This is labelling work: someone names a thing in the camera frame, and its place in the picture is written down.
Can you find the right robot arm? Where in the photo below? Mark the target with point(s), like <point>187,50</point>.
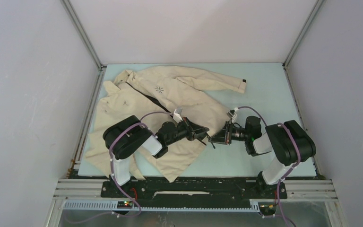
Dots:
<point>288,141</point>

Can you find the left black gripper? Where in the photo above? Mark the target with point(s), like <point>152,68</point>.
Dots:
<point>191,129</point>

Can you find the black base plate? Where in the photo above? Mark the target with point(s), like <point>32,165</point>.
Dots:
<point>194,192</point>

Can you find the light blue table mat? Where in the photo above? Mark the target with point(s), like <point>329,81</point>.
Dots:
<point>267,91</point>

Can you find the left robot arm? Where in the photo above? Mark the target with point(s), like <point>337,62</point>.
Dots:
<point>125,137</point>

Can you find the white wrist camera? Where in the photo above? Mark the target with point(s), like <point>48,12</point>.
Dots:
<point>232,114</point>
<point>177,115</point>

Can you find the controller board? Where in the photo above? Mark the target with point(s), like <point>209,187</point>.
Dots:
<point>267,210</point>
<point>124,205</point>

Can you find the right controller board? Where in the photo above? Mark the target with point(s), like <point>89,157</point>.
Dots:
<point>267,210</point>

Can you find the beige zip jacket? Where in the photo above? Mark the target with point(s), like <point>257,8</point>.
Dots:
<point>151,95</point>

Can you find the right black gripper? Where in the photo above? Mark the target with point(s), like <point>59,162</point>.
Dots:
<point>224,136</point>

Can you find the left controller board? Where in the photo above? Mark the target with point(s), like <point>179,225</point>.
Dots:
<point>124,205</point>

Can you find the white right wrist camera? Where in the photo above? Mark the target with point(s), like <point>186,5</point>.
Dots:
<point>232,114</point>

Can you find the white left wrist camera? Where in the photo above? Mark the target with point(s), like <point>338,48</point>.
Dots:
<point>177,115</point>

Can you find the aluminium frame rail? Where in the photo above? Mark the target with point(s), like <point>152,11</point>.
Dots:
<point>85,194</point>

